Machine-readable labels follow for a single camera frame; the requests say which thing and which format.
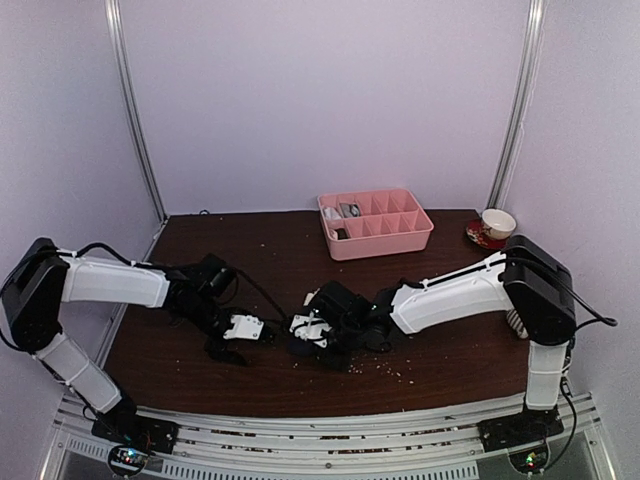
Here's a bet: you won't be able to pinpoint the navy and cream underwear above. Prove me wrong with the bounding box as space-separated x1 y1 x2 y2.
288 303 315 357

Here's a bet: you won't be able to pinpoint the pink divided organizer box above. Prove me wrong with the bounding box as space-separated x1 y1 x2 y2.
317 188 434 261

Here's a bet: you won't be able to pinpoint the grey boxer briefs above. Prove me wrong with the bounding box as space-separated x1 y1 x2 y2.
338 202 362 218

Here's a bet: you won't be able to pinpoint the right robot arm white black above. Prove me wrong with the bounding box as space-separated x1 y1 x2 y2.
289 235 577 451

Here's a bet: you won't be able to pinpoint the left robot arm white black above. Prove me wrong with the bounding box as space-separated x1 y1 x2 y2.
1 238 275 454

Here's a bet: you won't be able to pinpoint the black item in box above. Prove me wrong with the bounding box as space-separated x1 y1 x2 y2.
332 228 350 241

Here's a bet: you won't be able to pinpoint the white rolled item in box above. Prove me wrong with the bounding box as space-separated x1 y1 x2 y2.
321 206 342 221

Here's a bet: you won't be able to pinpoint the red patterned saucer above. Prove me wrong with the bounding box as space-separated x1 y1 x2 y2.
465 218 508 251

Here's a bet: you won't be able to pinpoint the striped grey white cup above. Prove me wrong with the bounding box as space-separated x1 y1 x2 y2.
506 309 529 340

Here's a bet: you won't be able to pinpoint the left round controller board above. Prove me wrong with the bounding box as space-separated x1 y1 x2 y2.
107 445 149 477

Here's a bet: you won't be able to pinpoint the round controller board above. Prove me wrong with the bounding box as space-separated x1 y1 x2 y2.
107 445 149 477
509 446 550 475

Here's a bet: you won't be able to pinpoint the white ceramic bowl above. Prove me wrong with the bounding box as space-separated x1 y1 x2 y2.
481 209 517 240

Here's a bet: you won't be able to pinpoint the right round controller board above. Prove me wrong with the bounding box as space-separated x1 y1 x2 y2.
509 446 550 475

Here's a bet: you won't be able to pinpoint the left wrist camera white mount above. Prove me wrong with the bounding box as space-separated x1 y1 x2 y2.
223 314 265 341

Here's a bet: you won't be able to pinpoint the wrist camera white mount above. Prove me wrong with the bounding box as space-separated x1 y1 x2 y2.
223 314 265 341
289 312 332 348

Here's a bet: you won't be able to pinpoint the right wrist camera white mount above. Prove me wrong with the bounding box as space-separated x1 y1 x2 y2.
289 312 332 348

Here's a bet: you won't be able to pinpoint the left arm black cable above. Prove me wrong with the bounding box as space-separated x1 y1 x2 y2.
0 242 166 351

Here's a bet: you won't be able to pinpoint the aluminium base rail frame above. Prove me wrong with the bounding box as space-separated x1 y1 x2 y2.
36 394 623 479

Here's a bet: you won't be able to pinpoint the left aluminium corner post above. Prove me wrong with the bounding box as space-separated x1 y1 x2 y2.
104 0 168 223

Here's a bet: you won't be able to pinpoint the aluminium corner post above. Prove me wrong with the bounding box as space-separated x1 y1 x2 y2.
486 0 548 209
104 0 168 223

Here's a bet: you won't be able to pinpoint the right aluminium corner post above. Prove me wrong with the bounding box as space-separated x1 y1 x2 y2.
486 0 548 209

